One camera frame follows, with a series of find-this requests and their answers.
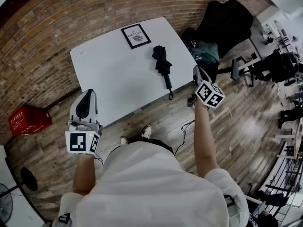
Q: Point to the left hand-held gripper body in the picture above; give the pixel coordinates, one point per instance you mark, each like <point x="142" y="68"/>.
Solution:
<point x="78" y="142"/>

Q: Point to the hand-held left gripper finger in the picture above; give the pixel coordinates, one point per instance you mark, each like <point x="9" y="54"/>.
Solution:
<point x="77" y="110"/>
<point x="94" y="110"/>

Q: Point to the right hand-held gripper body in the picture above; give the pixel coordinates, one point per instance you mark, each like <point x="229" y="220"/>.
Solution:
<point x="209" y="94"/>

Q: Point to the black folding umbrella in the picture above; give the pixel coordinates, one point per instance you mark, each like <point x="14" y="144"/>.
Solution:
<point x="162" y="63"/>

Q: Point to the person's left forearm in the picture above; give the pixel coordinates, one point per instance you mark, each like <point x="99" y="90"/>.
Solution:
<point x="84" y="174"/>

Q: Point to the person's right forearm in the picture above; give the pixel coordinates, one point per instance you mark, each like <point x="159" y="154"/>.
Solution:
<point x="204" y="138"/>

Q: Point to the dark green bag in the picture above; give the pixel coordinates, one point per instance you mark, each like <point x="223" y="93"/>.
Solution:
<point x="206" y="53"/>

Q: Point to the white table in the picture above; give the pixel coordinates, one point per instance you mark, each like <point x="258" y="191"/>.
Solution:
<point x="113" y="79"/>

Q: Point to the black bag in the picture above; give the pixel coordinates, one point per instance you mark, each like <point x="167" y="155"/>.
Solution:
<point x="189" y="38"/>

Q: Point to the person's left shoe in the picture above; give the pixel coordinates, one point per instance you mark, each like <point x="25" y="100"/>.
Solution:
<point x="124" y="140"/>

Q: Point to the person's shoe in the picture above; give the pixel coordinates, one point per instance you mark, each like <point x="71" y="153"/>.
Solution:
<point x="146" y="131"/>
<point x="124" y="140"/>

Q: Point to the red plastic crate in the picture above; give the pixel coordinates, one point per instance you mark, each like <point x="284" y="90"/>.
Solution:
<point x="29" y="120"/>

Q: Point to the person's right shoe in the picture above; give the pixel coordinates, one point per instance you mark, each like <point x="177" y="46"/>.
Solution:
<point x="146" y="131"/>

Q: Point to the black standing fan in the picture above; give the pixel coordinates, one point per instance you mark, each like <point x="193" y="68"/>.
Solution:
<point x="29" y="178"/>

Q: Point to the person's black shorts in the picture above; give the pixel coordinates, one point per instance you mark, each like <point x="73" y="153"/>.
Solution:
<point x="163" y="144"/>

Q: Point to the black framed picture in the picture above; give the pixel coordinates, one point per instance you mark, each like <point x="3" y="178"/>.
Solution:
<point x="136" y="36"/>

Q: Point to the black mesh office chair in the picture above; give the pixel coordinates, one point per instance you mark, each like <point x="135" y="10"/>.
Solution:
<point x="281" y="67"/>

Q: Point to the white office desk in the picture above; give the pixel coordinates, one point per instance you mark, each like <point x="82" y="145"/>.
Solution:
<point x="272" y="32"/>
<point x="14" y="212"/>

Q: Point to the person's white shirt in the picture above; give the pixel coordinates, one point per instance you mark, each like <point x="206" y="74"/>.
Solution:
<point x="146" y="188"/>

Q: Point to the black metal railing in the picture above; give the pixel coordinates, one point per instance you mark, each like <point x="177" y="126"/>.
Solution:
<point x="281" y="164"/>

